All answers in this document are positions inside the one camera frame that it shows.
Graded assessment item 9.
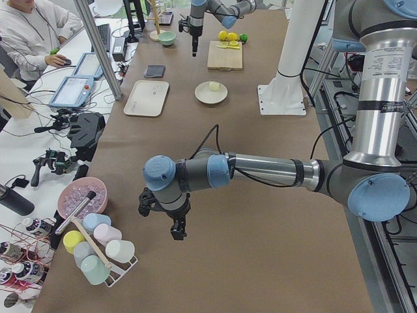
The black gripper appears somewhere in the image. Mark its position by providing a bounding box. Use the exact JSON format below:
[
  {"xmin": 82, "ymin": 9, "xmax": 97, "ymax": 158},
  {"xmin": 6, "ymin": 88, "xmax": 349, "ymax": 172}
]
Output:
[
  {"xmin": 189, "ymin": 25, "xmax": 203, "ymax": 57},
  {"xmin": 166, "ymin": 195, "xmax": 191, "ymax": 241}
]

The white steamed bun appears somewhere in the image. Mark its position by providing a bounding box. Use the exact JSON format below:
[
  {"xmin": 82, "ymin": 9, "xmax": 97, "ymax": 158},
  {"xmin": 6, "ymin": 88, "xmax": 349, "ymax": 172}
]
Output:
[{"xmin": 208, "ymin": 82, "xmax": 220, "ymax": 92}]

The cream round plate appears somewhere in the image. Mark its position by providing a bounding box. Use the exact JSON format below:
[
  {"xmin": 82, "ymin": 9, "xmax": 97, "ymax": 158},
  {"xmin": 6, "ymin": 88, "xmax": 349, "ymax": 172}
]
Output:
[{"xmin": 194, "ymin": 82, "xmax": 228, "ymax": 104}]

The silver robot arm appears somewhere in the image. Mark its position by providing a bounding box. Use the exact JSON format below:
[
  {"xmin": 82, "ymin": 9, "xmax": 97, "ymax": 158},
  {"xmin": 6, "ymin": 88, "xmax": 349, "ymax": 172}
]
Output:
[
  {"xmin": 185, "ymin": 0, "xmax": 257, "ymax": 57},
  {"xmin": 138, "ymin": 1, "xmax": 416, "ymax": 240}
]

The cream rabbit tray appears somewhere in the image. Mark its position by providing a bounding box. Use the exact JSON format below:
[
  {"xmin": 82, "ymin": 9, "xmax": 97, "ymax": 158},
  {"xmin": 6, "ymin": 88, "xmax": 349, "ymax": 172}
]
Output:
[{"xmin": 123, "ymin": 80, "xmax": 169, "ymax": 117}]

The mint green bowl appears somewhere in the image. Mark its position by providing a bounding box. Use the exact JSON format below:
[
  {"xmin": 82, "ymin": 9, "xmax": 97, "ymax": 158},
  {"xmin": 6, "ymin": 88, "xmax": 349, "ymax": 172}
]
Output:
[{"xmin": 158, "ymin": 31, "xmax": 177, "ymax": 46}]

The whole lemon far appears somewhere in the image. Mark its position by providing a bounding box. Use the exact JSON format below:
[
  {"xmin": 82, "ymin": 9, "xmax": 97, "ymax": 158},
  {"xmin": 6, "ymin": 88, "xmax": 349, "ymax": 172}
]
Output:
[{"xmin": 218, "ymin": 31, "xmax": 228, "ymax": 41}]

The wooden cutting board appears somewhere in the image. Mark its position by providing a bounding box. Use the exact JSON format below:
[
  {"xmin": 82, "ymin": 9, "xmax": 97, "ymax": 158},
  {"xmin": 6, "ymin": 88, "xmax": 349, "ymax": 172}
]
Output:
[{"xmin": 207, "ymin": 40, "xmax": 243, "ymax": 70}]

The whole lemon near lime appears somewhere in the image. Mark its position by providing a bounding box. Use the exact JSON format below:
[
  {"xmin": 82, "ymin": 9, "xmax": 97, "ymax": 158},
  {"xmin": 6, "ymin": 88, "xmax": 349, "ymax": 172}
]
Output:
[{"xmin": 227, "ymin": 32, "xmax": 239, "ymax": 42}]

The wooden mug tree stand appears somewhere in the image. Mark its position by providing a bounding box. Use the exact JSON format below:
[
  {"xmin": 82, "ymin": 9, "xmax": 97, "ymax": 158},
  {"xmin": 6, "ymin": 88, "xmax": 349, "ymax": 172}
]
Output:
[{"xmin": 146, "ymin": 0, "xmax": 165, "ymax": 42}]

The yellow plastic knife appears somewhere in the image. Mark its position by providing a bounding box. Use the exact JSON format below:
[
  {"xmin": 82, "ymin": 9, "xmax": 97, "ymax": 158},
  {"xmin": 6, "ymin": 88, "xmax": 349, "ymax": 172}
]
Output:
[{"xmin": 216, "ymin": 45, "xmax": 240, "ymax": 50}]

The green lime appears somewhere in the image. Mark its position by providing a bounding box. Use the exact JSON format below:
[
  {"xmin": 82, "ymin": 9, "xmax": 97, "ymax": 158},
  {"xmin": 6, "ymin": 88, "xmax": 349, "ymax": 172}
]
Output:
[{"xmin": 239, "ymin": 33, "xmax": 248, "ymax": 44}]

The grey folded cloth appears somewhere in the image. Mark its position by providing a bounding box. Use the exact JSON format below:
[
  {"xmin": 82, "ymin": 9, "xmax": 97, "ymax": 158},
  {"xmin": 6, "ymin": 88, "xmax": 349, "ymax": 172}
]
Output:
[{"xmin": 143, "ymin": 65, "xmax": 165, "ymax": 78}]

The pink lilac cup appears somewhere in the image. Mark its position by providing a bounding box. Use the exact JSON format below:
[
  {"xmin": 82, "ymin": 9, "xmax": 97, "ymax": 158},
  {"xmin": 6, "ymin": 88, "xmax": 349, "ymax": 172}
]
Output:
[{"xmin": 93, "ymin": 223, "xmax": 122, "ymax": 246}]

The blue cup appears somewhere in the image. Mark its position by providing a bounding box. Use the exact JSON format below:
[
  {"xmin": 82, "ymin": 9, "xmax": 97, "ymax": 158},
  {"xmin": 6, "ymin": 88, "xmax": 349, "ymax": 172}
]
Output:
[{"xmin": 83, "ymin": 213, "xmax": 111, "ymax": 233}]

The black keyboard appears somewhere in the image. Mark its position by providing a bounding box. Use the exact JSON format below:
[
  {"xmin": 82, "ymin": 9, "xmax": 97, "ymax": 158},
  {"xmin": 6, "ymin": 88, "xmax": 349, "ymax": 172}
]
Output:
[{"xmin": 96, "ymin": 23, "xmax": 111, "ymax": 52}]

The mint cup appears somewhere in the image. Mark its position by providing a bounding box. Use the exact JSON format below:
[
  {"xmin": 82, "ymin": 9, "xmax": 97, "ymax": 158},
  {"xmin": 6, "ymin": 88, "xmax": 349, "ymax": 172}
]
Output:
[{"xmin": 80, "ymin": 255, "xmax": 110, "ymax": 285}]

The metal black-tipped muddler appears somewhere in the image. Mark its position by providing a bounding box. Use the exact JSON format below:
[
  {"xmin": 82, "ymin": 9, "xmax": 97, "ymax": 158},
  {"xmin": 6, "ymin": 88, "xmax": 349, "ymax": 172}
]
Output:
[{"xmin": 54, "ymin": 190, "xmax": 96, "ymax": 235}]

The grey cup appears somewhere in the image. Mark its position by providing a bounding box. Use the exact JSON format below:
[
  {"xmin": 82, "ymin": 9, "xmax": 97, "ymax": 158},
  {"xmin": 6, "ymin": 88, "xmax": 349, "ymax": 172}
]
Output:
[{"xmin": 73, "ymin": 241, "xmax": 96, "ymax": 269}]

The yellow cup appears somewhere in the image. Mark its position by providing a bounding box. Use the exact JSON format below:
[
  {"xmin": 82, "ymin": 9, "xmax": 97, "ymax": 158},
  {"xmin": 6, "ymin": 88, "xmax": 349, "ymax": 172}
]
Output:
[{"xmin": 63, "ymin": 230, "xmax": 85, "ymax": 254}]

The far blue teach pendant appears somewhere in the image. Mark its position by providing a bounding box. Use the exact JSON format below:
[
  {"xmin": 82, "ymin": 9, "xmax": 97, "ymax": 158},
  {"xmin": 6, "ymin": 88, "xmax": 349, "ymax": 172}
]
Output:
[{"xmin": 72, "ymin": 52, "xmax": 103, "ymax": 80}]

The blue teach pendant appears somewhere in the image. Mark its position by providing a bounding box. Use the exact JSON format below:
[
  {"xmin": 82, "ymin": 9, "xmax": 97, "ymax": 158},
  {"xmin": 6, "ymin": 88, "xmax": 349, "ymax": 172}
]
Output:
[
  {"xmin": 72, "ymin": 52, "xmax": 103, "ymax": 80},
  {"xmin": 49, "ymin": 76, "xmax": 94, "ymax": 108}
]

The pink bowl with ice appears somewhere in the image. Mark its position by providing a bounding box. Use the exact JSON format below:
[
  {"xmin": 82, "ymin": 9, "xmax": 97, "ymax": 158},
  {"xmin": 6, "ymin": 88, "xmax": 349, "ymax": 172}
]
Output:
[{"xmin": 57, "ymin": 177, "xmax": 108, "ymax": 220}]

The near blue teach pendant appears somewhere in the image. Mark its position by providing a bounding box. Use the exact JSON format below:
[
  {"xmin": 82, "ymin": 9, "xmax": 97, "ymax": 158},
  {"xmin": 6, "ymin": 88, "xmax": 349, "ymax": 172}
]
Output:
[{"xmin": 49, "ymin": 76, "xmax": 94, "ymax": 108}]

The black metal stand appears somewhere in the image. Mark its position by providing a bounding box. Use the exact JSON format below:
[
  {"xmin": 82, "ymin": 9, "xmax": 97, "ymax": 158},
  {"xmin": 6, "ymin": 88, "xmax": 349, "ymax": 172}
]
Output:
[{"xmin": 67, "ymin": 113, "xmax": 106, "ymax": 162}]

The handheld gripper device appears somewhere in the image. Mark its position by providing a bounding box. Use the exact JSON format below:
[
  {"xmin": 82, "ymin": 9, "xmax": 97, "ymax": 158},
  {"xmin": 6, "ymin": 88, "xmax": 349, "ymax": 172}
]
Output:
[{"xmin": 30, "ymin": 149, "xmax": 76, "ymax": 186}]

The seated person white hoodie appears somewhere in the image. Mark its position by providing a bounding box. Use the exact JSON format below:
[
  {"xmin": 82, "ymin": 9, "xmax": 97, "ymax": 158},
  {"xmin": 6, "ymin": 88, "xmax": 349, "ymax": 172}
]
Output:
[{"xmin": 1, "ymin": 1, "xmax": 83, "ymax": 82}]

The black thermos bottle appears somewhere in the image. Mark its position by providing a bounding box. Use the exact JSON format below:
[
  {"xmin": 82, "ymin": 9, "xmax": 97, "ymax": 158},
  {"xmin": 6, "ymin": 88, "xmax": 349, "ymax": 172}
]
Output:
[{"xmin": 1, "ymin": 185, "xmax": 35, "ymax": 216}]

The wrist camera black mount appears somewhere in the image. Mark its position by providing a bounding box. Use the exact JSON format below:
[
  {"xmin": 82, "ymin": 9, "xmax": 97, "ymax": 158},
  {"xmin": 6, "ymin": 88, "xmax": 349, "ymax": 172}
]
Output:
[
  {"xmin": 138, "ymin": 187, "xmax": 163, "ymax": 217},
  {"xmin": 178, "ymin": 15, "xmax": 190, "ymax": 33}
]

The white wire cup rack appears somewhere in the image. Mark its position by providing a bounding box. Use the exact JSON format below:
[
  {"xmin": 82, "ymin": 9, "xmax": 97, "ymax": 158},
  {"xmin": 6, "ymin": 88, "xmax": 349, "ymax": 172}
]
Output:
[{"xmin": 104, "ymin": 256, "xmax": 139, "ymax": 288}]

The aluminium frame post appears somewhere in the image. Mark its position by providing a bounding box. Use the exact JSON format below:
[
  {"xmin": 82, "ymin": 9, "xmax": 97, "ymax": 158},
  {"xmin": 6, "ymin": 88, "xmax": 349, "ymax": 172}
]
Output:
[{"xmin": 74, "ymin": 0, "xmax": 122, "ymax": 100}]

